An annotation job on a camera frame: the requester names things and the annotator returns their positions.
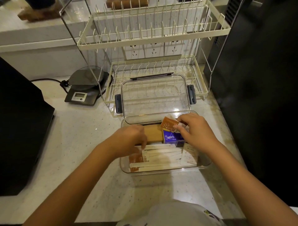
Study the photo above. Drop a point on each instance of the person's right hand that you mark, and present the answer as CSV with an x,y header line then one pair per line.
x,y
200,135

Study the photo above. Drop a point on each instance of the person's left hand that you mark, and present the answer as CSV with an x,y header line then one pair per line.
x,y
123,142

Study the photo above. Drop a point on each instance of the person's left fingers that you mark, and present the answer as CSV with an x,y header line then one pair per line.
x,y
140,138

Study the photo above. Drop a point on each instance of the person's right thumb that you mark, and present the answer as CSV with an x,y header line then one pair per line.
x,y
178,127

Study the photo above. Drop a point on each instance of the orange dotted snack packet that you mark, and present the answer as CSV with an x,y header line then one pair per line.
x,y
168,124

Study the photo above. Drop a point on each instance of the person's right forearm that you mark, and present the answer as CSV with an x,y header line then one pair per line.
x,y
244,186

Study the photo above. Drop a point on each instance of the person's left forearm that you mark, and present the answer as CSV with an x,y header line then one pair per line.
x,y
74,186

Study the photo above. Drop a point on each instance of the purple packet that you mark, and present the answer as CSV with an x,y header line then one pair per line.
x,y
171,137

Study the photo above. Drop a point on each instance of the brown cardboard box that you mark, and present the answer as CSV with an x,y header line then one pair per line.
x,y
153,134

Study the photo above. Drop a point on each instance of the pile of white paper sachets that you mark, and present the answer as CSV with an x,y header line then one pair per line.
x,y
160,156

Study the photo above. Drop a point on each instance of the white printed paper packet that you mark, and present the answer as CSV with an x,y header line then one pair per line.
x,y
189,156

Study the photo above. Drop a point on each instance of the clear lid with grey clips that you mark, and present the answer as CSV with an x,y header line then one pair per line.
x,y
153,97

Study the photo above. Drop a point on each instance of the clear plastic storage container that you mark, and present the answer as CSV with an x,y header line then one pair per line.
x,y
163,171

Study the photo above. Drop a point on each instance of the grey digital kitchen scale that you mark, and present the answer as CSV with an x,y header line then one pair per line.
x,y
81,93

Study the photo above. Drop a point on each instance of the person's white shirt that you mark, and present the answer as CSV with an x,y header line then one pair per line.
x,y
177,215

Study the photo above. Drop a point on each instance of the tall black appliance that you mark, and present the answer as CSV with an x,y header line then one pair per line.
x,y
260,93

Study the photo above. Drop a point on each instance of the black box appliance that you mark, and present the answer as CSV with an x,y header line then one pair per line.
x,y
21,130

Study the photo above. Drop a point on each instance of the brown wooden box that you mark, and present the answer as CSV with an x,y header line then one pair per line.
x,y
127,3

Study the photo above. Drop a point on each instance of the brown wooden block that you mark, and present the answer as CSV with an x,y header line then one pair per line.
x,y
39,12

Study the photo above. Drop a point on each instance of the white wall socket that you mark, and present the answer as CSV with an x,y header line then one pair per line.
x,y
153,50
172,48
134,52

